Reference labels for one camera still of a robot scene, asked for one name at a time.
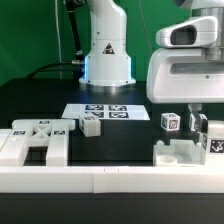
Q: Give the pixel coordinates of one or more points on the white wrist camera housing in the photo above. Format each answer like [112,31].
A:
[196,32]

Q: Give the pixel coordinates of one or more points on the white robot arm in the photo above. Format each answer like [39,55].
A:
[108,66]

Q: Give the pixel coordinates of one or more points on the white chair seat part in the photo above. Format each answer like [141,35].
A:
[178,153]

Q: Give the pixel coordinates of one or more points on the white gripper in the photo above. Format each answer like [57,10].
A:
[185,76]

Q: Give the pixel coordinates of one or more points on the white sheet with fiducial tags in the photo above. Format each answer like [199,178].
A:
[107,111]

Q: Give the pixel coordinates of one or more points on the white chair back part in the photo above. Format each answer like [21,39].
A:
[50,133]

